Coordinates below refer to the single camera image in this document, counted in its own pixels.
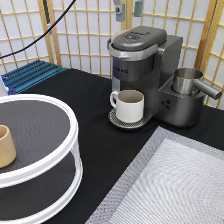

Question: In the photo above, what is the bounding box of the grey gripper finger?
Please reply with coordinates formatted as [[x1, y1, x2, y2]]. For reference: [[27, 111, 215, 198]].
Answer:
[[113, 0, 122, 22], [134, 0, 144, 17]]

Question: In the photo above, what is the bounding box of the grey pod coffee machine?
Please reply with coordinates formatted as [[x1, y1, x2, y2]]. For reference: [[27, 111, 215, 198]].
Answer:
[[107, 26, 204, 130]]

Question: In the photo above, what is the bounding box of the wooden shoji screen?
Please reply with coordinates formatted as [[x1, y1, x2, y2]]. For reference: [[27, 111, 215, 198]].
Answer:
[[0, 0, 224, 110]]

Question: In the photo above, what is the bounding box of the steel milk frother jug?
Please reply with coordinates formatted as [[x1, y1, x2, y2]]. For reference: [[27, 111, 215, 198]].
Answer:
[[172, 68, 222, 100]]

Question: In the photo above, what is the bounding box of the white ceramic mug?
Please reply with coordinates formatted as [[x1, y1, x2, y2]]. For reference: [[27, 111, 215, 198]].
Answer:
[[110, 90, 144, 123]]

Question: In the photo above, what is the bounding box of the blue ribbed metal block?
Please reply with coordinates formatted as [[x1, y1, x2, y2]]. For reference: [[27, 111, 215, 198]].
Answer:
[[2, 60, 66, 95]]

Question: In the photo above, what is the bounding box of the grey woven placemat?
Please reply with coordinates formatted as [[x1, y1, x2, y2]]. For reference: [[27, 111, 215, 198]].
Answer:
[[85, 127, 224, 224]]

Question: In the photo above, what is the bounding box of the white two-tier round shelf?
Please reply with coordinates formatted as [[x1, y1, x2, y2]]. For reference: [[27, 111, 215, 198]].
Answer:
[[0, 94, 83, 224]]

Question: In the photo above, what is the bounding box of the tan wooden cup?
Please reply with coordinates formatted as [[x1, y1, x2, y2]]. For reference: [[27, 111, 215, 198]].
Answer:
[[0, 125, 16, 168]]

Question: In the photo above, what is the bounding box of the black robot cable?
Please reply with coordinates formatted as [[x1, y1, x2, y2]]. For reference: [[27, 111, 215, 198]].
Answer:
[[0, 0, 78, 61]]

